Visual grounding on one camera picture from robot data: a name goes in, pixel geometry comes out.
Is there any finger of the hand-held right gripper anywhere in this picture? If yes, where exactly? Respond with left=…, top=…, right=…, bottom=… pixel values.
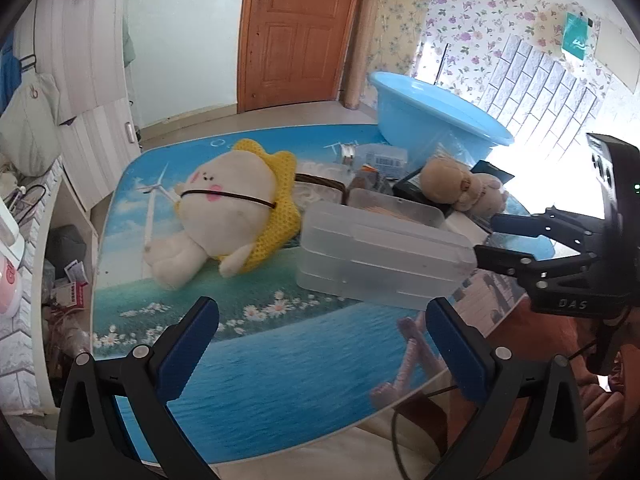
left=490, top=207, right=607, bottom=249
left=472, top=243, right=599, bottom=292

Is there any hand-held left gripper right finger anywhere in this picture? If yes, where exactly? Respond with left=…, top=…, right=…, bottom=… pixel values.
left=425, top=296, right=588, bottom=480

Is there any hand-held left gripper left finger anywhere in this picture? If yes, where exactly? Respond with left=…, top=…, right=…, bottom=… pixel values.
left=55, top=296, right=221, bottom=480

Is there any clear toothpick box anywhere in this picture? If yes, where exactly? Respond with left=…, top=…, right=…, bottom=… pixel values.
left=346, top=187, right=447, bottom=229

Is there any frosted clear plastic box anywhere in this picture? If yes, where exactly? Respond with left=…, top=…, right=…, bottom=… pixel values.
left=295, top=203, right=477, bottom=311

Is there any light blue plastic basin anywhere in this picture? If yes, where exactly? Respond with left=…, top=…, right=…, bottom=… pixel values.
left=368, top=71, right=516, bottom=168

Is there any clear glass jar metal lid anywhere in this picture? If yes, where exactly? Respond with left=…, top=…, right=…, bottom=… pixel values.
left=341, top=142, right=408, bottom=181

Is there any brown teddy bear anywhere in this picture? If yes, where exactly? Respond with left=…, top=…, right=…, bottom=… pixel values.
left=419, top=156, right=509, bottom=213

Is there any person's orange clothing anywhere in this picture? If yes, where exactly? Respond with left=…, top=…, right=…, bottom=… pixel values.
left=395, top=290, right=640, bottom=480

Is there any black green packet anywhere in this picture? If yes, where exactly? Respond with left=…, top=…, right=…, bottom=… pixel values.
left=392, top=167, right=441, bottom=203

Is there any white plush toy yellow hat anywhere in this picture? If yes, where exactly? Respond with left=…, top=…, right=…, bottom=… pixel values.
left=142, top=139, right=303, bottom=290

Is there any teal paper bag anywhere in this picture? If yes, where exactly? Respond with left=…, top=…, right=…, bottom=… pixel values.
left=560, top=10, right=601, bottom=62

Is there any white cabinet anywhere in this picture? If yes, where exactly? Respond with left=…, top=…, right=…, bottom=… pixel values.
left=54, top=95, right=142, bottom=213

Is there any rolled bamboo mat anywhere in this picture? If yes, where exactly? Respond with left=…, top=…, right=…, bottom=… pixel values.
left=342, top=0, right=387, bottom=109

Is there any grey cloth bag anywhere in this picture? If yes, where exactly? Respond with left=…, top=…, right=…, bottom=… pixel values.
left=0, top=72, right=64, bottom=177

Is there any brown wooden door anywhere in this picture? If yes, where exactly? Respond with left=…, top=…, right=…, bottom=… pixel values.
left=237, top=0, right=368, bottom=113

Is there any grey brick wall panel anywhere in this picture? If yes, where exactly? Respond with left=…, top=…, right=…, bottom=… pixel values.
left=482, top=35, right=607, bottom=150

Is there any black handled broom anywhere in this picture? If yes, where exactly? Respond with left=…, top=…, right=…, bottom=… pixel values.
left=434, top=42, right=449, bottom=86

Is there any clear bag with brown strap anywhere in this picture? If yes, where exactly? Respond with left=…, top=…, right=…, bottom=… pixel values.
left=294, top=172, right=352, bottom=207

